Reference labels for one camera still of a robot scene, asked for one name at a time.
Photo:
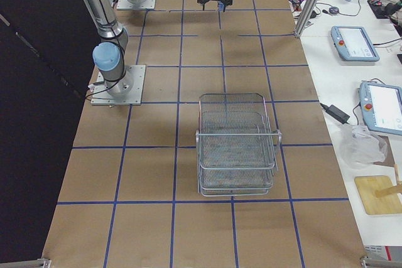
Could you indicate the round grey puck device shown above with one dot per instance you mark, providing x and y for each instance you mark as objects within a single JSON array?
[{"x": 333, "y": 10}]

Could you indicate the far teach pendant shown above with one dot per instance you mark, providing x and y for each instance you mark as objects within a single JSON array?
[{"x": 353, "y": 44}]

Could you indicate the teach pendant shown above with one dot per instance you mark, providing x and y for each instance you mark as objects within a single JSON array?
[
  {"x": 353, "y": 44},
  {"x": 381, "y": 107}
]

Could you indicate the black power adapter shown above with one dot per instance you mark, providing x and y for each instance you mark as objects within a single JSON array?
[{"x": 336, "y": 113}]

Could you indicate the near teach pendant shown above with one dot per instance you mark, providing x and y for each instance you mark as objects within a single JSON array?
[{"x": 381, "y": 107}]

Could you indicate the clear plastic bag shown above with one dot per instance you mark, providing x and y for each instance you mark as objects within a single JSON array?
[{"x": 360, "y": 145}]

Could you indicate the wooden board stand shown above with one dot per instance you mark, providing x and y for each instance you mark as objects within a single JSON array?
[{"x": 378, "y": 194}]

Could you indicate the aluminium frame post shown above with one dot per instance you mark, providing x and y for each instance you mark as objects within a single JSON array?
[{"x": 311, "y": 1}]

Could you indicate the metal wire mesh shelf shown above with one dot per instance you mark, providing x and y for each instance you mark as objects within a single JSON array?
[{"x": 236, "y": 148}]

